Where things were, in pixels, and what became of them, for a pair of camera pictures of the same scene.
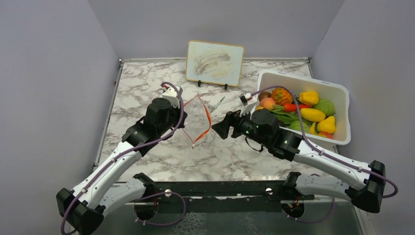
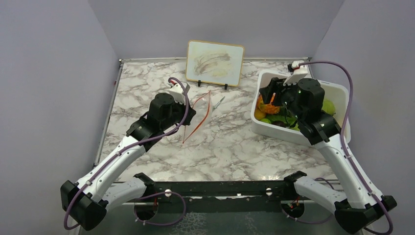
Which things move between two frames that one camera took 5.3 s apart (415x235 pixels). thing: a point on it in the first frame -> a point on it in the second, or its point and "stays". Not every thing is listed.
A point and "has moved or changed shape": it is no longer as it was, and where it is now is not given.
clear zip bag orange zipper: [197, 121] has moved or changed shape
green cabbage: [325, 106] stays
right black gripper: [232, 118] -> [276, 85]
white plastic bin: [338, 94] stays
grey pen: [218, 104] stays
